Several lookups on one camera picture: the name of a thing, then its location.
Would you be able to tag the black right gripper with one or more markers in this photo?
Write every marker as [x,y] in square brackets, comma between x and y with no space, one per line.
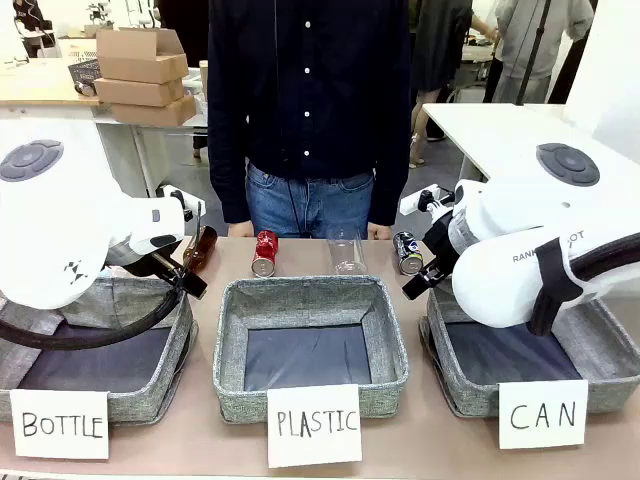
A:
[442,245]

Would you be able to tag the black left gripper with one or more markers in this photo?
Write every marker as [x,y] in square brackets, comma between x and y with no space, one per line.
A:
[145,267]

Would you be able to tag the black printed drink can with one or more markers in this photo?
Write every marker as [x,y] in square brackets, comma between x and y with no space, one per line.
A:
[410,255]

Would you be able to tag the brown glass bottle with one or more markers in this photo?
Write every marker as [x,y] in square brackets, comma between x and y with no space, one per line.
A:
[202,247]

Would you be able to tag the crushed red soda can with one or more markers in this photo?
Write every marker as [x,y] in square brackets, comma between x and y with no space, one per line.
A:
[265,255]

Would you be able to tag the clear plastic bottle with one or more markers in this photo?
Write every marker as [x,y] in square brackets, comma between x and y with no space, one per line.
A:
[346,255]

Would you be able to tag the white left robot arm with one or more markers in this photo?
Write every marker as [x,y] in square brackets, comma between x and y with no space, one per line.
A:
[60,215]

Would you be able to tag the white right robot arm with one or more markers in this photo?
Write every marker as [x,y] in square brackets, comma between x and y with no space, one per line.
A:
[525,240]

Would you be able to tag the person's left forearm navy sleeve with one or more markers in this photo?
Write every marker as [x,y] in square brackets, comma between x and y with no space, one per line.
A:
[392,175]

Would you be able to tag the person's right forearm navy sleeve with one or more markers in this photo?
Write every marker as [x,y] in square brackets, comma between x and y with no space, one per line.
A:
[227,175]

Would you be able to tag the grey fabric basket plastic label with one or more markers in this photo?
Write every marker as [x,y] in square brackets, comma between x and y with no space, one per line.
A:
[310,310]

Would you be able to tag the grey fabric basket bottle label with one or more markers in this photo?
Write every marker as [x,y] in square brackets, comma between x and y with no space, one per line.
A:
[150,400]

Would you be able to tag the grey fabric basket can label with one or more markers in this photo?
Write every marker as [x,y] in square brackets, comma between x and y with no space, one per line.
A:
[480,390]

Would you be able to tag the white paper sign CAN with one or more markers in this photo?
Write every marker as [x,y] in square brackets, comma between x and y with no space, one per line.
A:
[542,415]

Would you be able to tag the black mesh basket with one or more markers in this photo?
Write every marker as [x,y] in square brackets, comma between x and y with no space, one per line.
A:
[85,70]

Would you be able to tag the person's left hand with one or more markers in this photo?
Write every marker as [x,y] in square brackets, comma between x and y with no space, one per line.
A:
[380,231]

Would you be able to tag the person's right hand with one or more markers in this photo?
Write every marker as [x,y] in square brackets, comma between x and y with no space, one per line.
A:
[241,230]

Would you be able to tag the white desk with legs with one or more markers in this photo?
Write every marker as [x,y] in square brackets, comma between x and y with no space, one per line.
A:
[150,145]

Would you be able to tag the closed flat cardboard box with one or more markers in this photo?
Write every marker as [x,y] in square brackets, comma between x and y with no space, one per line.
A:
[155,112]
[137,92]

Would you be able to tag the white paper sign PLASTIC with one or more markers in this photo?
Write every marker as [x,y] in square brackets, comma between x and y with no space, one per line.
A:
[314,425]

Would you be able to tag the white paper sign BOTTLE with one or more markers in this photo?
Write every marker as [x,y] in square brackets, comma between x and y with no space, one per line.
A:
[60,425]

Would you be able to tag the person in navy shirt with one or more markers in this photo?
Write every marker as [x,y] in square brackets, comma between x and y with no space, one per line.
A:
[310,100]

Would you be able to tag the bystander in dark dress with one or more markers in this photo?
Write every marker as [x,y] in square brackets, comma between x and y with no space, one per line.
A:
[440,50]

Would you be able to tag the open cardboard box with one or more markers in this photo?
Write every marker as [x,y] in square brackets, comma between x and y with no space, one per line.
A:
[140,55]

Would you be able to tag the black tripod pole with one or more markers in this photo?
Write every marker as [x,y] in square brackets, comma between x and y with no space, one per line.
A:
[532,55]

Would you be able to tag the wooden top table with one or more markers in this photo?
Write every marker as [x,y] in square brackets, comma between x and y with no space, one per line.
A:
[40,85]

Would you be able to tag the bystander in grey coat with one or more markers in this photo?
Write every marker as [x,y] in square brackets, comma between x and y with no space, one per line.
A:
[555,45]

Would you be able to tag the seated bystander in black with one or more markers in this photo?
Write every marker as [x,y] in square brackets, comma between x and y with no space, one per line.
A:
[30,25]

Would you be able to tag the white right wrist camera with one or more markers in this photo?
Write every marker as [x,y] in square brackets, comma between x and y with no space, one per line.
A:
[425,200]

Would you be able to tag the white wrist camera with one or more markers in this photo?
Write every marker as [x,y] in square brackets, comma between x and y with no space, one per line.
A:
[175,197]
[425,200]

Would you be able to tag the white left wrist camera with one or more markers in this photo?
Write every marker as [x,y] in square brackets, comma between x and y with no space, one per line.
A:
[175,197]

